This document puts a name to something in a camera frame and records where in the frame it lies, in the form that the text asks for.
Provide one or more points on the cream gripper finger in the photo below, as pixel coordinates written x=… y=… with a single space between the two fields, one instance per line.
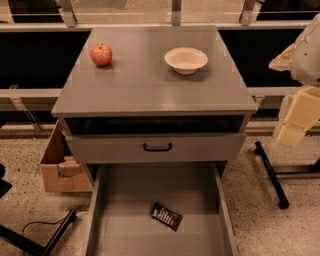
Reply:
x=303 y=114
x=283 y=61

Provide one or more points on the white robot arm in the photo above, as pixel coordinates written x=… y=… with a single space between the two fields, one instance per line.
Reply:
x=302 y=60

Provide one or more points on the grey drawer cabinet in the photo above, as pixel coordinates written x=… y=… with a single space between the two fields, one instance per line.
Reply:
x=139 y=94

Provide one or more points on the open grey middle drawer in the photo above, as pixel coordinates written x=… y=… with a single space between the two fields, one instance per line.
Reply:
x=120 y=222

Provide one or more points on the closed grey top drawer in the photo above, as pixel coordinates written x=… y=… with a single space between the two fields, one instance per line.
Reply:
x=129 y=149

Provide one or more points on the black stand leg right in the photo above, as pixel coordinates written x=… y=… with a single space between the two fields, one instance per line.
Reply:
x=275 y=171

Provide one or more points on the black stand leg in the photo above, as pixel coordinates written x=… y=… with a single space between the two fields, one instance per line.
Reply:
x=46 y=239
x=275 y=171

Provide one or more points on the white paper bowl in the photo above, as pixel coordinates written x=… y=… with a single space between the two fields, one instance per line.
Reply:
x=186 y=61

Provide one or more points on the red apple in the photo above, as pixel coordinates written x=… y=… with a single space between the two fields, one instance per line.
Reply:
x=101 y=54

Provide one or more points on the cardboard box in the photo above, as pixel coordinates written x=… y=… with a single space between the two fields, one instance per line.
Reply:
x=59 y=169

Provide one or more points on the metal window railing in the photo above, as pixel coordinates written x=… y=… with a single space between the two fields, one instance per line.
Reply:
x=88 y=14

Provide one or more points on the black stand leg left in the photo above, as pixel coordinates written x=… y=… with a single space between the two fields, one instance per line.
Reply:
x=46 y=239

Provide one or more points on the black drawer handle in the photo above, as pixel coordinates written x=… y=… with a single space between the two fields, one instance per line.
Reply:
x=157 y=148

